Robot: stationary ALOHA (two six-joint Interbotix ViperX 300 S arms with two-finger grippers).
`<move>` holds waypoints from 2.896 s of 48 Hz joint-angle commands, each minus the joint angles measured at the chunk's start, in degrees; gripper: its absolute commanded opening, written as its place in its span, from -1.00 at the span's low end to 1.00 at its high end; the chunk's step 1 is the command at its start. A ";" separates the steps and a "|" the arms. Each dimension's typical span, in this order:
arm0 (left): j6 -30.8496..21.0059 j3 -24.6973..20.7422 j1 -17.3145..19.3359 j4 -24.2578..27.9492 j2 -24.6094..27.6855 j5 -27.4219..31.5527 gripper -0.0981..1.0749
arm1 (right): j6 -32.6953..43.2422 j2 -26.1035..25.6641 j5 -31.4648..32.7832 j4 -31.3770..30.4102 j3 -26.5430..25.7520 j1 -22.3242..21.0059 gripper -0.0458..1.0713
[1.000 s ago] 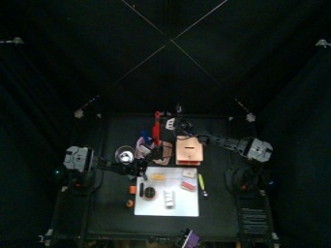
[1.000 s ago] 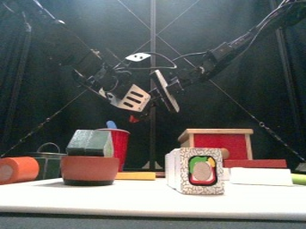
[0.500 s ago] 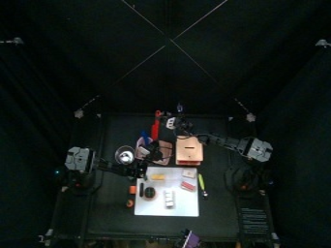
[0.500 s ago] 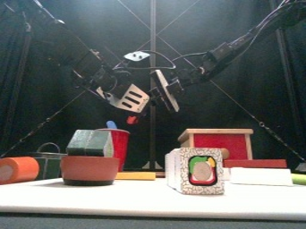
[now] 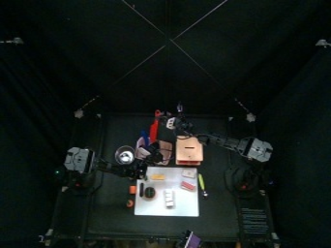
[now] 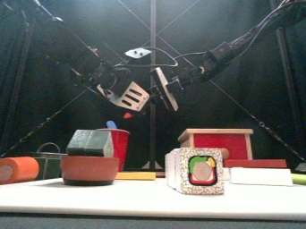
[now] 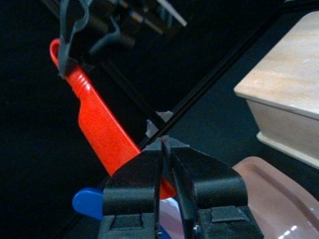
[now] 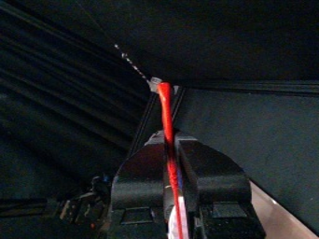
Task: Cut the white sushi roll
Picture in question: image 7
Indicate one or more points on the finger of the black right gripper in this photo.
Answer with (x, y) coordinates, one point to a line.
(113, 39)
(62, 37)

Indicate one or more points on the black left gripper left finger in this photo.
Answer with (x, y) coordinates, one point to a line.
(129, 193)

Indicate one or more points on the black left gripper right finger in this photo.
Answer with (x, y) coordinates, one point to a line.
(211, 186)

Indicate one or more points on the red plastic toy knife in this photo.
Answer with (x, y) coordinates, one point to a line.
(99, 124)

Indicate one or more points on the pink plastic tray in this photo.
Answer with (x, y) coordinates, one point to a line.
(282, 202)

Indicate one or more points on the wooden box with slot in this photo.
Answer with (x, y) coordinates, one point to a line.
(286, 77)

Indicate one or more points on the grey metal frame bracket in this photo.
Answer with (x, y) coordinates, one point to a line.
(165, 115)

